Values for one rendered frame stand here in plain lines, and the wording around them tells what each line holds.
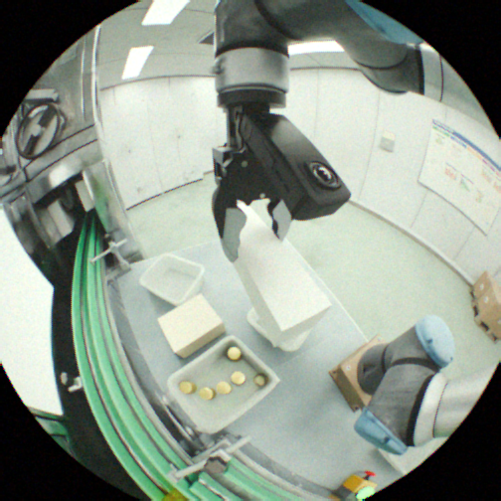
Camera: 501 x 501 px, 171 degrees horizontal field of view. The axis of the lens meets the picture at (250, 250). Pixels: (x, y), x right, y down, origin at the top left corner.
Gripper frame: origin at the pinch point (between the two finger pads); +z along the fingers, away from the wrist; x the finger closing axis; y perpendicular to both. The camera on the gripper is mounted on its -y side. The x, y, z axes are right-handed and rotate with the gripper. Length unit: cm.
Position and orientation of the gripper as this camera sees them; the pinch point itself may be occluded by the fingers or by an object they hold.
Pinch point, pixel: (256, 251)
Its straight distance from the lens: 24.0
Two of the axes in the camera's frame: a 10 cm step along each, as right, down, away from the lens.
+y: -3.9, -6.2, 6.8
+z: 0.0, 7.4, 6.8
